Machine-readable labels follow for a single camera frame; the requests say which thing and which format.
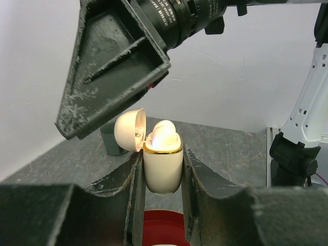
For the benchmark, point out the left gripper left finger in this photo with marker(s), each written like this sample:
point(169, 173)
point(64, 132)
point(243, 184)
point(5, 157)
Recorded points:
point(106, 212)

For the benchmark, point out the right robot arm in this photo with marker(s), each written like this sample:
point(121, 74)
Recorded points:
point(296, 146)

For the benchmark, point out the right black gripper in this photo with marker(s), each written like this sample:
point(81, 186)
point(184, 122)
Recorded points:
point(175, 21)

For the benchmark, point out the dark green cup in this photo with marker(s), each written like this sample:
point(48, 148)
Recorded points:
point(110, 144)

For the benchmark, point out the red round tray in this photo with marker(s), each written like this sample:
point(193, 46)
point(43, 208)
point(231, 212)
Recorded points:
point(163, 227)

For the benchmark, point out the pink earbud charging case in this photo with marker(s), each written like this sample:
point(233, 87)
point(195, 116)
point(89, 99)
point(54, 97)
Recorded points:
point(162, 168)

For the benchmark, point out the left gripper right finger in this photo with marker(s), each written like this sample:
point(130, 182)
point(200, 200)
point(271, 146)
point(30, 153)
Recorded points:
point(219, 212)

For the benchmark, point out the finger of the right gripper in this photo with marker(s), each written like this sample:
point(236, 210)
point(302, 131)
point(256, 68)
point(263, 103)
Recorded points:
point(117, 56)

